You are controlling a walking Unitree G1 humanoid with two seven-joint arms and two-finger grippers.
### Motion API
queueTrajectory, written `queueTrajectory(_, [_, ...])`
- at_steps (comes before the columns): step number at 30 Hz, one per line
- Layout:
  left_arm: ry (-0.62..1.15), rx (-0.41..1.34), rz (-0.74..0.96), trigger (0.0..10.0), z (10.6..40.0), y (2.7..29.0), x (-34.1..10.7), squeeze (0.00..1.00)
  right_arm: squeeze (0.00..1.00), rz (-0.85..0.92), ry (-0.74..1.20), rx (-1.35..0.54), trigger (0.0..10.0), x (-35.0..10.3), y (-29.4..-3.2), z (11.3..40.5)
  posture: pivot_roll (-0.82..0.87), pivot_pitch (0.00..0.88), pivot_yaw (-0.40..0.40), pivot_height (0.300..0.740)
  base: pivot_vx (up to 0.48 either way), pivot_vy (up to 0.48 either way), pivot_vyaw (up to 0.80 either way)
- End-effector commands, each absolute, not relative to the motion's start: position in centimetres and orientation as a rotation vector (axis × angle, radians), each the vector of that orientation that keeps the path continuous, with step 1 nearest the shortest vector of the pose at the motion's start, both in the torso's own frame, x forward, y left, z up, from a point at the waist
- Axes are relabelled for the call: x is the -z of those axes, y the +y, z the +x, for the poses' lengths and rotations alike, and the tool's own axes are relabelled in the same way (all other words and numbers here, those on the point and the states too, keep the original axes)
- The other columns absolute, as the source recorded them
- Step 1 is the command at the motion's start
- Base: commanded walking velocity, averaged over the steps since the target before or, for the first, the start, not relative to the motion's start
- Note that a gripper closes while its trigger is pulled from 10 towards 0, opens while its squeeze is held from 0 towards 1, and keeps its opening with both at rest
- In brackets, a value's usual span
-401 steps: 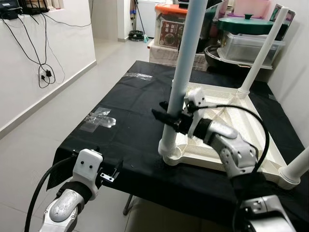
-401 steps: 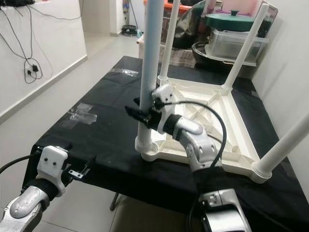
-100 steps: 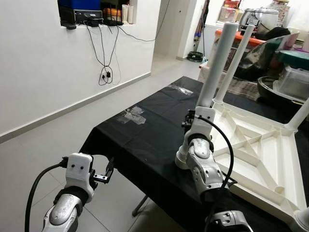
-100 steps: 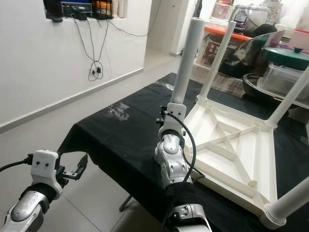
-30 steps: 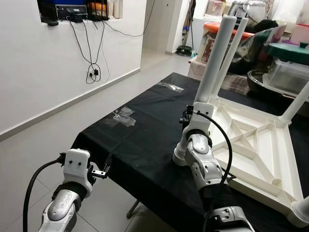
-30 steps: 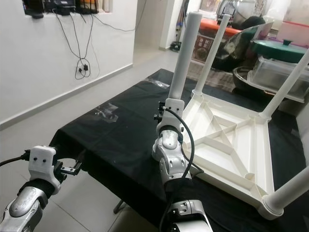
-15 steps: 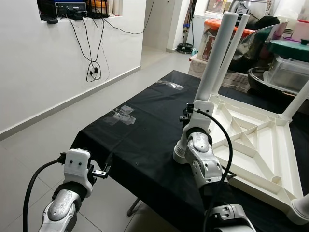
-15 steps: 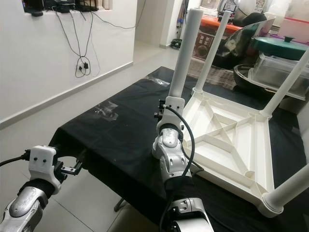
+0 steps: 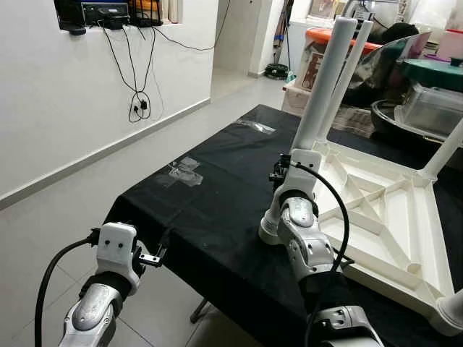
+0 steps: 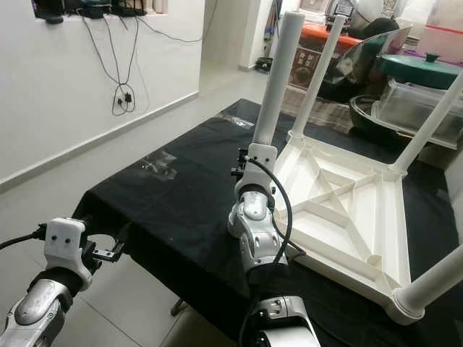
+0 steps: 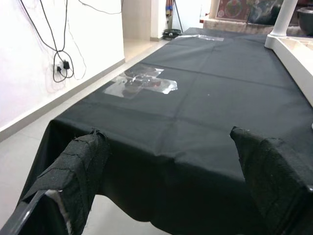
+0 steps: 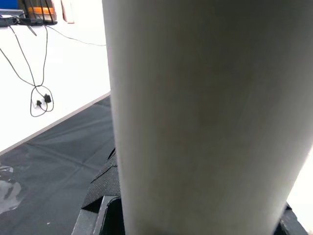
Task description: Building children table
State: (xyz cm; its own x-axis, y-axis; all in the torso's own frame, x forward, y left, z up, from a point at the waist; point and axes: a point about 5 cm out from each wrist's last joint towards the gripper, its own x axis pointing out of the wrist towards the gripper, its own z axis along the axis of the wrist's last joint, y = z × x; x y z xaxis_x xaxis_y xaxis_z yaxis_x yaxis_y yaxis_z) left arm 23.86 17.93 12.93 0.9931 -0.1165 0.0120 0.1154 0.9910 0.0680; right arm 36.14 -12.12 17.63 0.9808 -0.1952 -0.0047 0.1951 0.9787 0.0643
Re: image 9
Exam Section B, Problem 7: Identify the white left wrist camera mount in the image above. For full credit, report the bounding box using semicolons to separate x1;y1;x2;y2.
95;222;140;275

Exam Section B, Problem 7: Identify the green pot lid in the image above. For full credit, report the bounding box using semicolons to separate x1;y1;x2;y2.
398;56;463;93

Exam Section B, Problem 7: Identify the black coiled hose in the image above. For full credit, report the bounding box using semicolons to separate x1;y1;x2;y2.
264;64;290;79

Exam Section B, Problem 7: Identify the black antenna router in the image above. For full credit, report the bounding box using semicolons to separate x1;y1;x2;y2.
130;0;163;26

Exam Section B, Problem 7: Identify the black round wok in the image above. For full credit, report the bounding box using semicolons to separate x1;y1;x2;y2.
370;100;463;149

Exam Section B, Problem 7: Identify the beige cloth covered bench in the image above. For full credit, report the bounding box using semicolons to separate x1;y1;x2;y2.
282;80;377;134

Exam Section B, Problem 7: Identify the clear plastic container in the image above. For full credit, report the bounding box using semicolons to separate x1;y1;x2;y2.
394;83;463;138

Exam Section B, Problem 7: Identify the black kitchen appliance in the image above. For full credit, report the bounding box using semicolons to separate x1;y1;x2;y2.
344;0;402;33

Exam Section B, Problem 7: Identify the black cloth bundle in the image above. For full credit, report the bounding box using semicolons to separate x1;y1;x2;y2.
383;22;420;44

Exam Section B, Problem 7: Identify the black set-top box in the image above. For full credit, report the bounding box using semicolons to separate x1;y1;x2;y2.
76;0;131;26

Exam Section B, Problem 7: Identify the red printed carton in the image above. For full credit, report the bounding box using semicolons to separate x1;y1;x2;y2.
307;51;326;91

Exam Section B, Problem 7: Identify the black tablecloth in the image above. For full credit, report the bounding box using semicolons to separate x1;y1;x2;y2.
103;105;463;347

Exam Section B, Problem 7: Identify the thin grey wall cable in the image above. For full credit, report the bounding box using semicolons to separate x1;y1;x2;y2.
148;0;232;51

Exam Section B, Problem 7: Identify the white plastic table top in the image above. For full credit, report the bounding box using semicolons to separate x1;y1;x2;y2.
259;141;463;337

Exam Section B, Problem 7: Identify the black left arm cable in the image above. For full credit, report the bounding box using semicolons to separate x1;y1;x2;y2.
35;231;102;347

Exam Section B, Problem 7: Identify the dark metal folding table frame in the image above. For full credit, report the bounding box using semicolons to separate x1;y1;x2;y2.
190;296;214;324

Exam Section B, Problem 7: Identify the black wall cable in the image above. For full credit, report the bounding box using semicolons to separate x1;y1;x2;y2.
101;25;156;124

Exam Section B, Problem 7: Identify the clear plastic bag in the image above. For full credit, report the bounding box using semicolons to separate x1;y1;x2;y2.
235;119;277;136
165;155;205;187

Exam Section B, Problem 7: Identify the pink plastic tub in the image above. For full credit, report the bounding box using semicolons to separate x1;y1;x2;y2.
438;29;463;62

